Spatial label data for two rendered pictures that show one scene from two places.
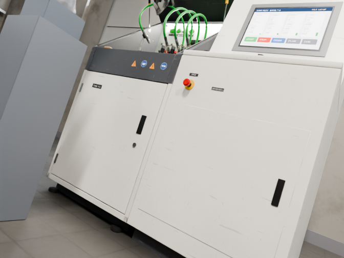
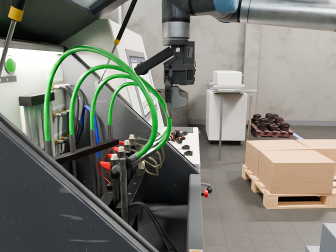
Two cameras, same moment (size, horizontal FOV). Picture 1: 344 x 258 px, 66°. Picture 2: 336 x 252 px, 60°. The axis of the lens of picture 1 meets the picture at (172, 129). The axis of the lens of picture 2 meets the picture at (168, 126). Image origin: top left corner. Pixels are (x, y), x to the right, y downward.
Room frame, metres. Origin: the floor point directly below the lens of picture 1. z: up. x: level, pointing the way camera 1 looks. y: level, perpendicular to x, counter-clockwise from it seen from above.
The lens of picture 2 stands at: (1.96, 1.02, 1.38)
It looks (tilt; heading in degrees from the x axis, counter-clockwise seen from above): 12 degrees down; 242
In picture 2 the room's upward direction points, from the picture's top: straight up
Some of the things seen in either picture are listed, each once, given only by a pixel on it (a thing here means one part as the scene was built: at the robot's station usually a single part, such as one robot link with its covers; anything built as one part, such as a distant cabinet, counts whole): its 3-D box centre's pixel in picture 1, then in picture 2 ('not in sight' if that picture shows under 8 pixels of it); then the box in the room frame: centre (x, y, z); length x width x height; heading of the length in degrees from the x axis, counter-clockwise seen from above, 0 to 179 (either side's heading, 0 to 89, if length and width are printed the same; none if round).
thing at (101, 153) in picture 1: (103, 132); not in sight; (1.51, 0.36, 0.44); 0.65 x 0.02 x 0.68; 57
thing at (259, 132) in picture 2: not in sight; (268, 122); (-2.64, -3.24, 0.19); 1.10 x 0.72 x 0.37; 58
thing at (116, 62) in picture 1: (129, 64); (194, 236); (1.52, 0.35, 0.87); 0.62 x 0.04 x 0.16; 57
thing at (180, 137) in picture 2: not in sight; (178, 134); (1.20, -0.32, 1.01); 0.23 x 0.11 x 0.06; 57
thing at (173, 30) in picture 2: not in sight; (176, 32); (1.56, 0.31, 1.46); 0.08 x 0.08 x 0.05
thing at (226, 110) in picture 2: not in sight; (225, 106); (-1.40, -3.14, 0.63); 2.56 x 0.64 x 1.25; 58
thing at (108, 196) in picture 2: not in sight; (126, 203); (1.65, 0.12, 0.91); 0.34 x 0.10 x 0.15; 57
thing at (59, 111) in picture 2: not in sight; (61, 111); (1.81, -0.12, 1.20); 0.13 x 0.03 x 0.31; 57
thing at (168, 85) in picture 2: not in sight; (168, 86); (1.59, 0.32, 1.32); 0.05 x 0.02 x 0.09; 57
